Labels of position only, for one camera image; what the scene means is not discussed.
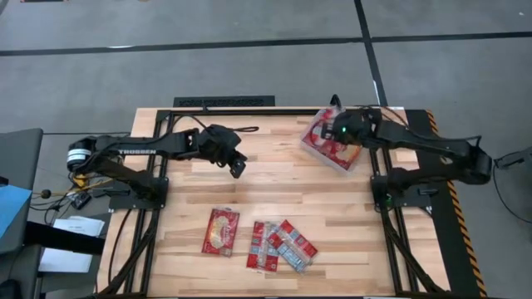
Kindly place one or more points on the black aluminium table frame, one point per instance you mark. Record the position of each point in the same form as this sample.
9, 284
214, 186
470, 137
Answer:
270, 112

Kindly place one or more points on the black stand foot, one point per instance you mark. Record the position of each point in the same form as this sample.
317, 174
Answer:
515, 158

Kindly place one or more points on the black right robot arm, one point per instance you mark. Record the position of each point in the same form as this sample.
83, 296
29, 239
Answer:
432, 145

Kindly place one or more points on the black mat with hazard stripe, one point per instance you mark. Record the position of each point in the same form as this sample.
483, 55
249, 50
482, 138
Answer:
446, 249

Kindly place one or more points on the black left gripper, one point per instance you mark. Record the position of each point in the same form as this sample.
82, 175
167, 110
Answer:
219, 143

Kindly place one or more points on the small black device box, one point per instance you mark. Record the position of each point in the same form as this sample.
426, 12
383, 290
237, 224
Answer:
80, 201

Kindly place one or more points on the black ball knob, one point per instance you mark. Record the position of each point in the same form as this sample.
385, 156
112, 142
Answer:
45, 193

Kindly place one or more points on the red popcorn bag label side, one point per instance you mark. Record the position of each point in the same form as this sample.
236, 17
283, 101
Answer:
259, 249
293, 246

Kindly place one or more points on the white paper sheet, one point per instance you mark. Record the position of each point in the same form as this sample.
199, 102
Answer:
64, 261
79, 226

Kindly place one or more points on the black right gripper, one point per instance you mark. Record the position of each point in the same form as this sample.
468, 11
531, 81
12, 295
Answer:
354, 126

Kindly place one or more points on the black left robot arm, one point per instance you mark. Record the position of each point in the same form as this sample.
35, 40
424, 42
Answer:
137, 151

